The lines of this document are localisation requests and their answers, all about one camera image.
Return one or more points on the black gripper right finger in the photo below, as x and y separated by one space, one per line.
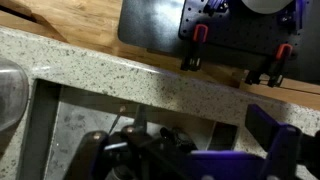
266 128

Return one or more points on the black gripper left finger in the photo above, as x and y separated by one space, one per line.
141 116

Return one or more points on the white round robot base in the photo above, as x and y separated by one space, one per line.
265 5

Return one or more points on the black perforated mounting board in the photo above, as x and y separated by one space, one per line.
240 33

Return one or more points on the translucent plastic container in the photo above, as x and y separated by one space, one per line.
11 95

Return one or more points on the black metal base plate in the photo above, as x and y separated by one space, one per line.
150 25

